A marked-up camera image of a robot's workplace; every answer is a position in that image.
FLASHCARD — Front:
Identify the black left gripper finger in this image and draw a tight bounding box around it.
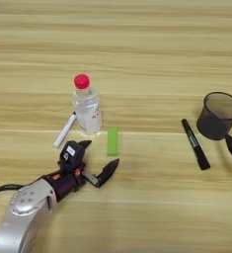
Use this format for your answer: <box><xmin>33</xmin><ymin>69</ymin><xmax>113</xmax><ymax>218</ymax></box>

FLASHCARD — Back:
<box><xmin>78</xmin><ymin>139</ymin><xmax>93</xmax><ymax>149</ymax></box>
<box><xmin>96</xmin><ymin>158</ymin><xmax>120</xmax><ymax>189</ymax></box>

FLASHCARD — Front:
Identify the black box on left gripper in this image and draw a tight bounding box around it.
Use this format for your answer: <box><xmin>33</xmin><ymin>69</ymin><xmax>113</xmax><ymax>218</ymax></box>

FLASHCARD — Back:
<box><xmin>57</xmin><ymin>140</ymin><xmax>88</xmax><ymax>174</ymax></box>

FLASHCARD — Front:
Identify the black marker pen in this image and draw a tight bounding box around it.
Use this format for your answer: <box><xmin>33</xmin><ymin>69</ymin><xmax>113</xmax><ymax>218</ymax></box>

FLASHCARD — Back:
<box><xmin>181</xmin><ymin>118</ymin><xmax>211</xmax><ymax>171</ymax></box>

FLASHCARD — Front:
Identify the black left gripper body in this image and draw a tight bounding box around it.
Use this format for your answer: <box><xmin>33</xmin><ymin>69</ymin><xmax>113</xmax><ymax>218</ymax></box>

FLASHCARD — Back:
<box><xmin>43</xmin><ymin>160</ymin><xmax>102</xmax><ymax>203</ymax></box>

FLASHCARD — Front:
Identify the black mesh pen cup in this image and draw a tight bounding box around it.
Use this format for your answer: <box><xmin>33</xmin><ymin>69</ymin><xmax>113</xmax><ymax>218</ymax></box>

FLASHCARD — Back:
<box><xmin>195</xmin><ymin>91</ymin><xmax>232</xmax><ymax>141</ymax></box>

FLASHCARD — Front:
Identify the white marker pen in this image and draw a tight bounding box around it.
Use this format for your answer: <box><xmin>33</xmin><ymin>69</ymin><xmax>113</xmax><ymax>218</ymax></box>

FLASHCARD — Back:
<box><xmin>52</xmin><ymin>112</ymin><xmax>78</xmax><ymax>149</ymax></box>

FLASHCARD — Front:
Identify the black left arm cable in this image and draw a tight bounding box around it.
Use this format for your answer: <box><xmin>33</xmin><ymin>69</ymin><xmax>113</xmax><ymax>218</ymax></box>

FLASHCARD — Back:
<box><xmin>0</xmin><ymin>183</ymin><xmax>27</xmax><ymax>199</ymax></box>

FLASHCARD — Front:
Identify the green rectangular block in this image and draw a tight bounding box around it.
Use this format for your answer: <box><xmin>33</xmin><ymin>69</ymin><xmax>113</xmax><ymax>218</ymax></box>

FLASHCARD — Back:
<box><xmin>107</xmin><ymin>126</ymin><xmax>119</xmax><ymax>157</ymax></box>

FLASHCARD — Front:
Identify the clear bottle with red cap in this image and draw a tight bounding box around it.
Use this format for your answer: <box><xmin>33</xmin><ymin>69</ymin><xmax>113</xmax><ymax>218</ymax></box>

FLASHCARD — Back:
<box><xmin>71</xmin><ymin>73</ymin><xmax>105</xmax><ymax>135</ymax></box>

